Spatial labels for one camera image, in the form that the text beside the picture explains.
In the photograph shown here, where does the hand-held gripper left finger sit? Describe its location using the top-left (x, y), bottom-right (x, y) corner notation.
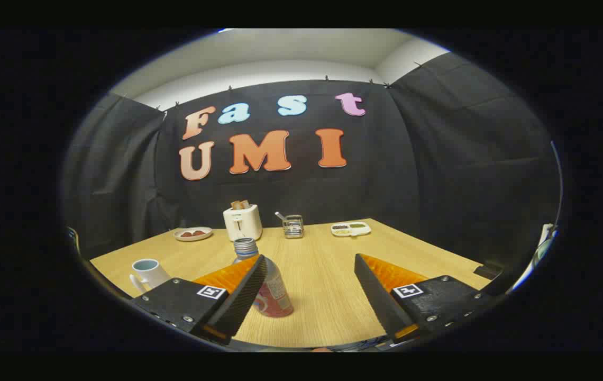
top-left (131, 255), bottom-right (269, 346)

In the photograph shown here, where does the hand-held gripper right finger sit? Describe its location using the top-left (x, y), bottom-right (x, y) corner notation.
top-left (354, 253), bottom-right (495, 342)

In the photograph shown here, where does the silver juice bottle pink label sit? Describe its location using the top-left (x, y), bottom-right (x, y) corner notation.
top-left (233, 238), bottom-right (295, 318)

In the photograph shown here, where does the white cup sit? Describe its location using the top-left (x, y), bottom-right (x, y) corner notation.
top-left (130, 259), bottom-right (171, 295)

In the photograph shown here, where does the wooden table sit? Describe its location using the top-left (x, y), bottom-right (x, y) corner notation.
top-left (90, 218), bottom-right (492, 349)

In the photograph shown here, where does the white toaster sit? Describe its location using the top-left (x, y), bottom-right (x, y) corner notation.
top-left (223, 204), bottom-right (263, 242)

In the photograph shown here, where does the white divided tray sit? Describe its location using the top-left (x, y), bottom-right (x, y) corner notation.
top-left (331, 221), bottom-right (372, 238)

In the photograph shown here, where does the white round plate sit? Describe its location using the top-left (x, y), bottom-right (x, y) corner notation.
top-left (173, 226), bottom-right (213, 242)

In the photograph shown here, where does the black flat object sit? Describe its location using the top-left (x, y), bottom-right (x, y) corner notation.
top-left (474, 263), bottom-right (503, 280)

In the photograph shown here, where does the black backdrop cloth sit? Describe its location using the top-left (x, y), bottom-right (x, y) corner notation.
top-left (61, 50), bottom-right (561, 289)

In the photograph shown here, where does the wire mesh utensil holder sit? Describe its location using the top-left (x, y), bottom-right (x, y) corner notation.
top-left (282, 214), bottom-right (305, 239)

